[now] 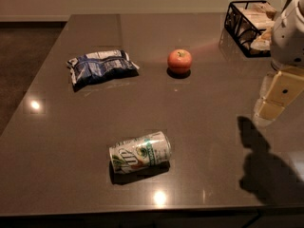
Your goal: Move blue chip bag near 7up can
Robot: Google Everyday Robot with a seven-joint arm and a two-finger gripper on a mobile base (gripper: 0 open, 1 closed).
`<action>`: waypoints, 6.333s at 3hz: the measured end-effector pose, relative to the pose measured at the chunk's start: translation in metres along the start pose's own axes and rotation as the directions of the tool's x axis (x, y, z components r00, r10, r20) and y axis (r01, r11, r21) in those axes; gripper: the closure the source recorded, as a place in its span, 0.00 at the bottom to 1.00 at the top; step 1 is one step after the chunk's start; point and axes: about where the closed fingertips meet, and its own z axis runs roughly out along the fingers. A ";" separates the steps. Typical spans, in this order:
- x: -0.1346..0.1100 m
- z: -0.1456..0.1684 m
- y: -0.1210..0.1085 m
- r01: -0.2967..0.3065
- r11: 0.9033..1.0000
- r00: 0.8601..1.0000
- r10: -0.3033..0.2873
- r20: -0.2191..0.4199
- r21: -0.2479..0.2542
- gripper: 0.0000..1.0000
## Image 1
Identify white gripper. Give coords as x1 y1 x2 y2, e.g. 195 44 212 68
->
256 0 304 121

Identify blue chip bag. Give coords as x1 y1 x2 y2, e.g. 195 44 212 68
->
66 49 139 87

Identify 7up can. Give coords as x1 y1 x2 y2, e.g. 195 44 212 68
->
109 131 171 174

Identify snack packets in basket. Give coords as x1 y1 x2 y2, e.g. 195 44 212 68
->
238 2 276 53

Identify red apple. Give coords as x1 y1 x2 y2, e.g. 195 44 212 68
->
167 49 192 74

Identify black wire basket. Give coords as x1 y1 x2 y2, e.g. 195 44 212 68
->
224 0 276 58

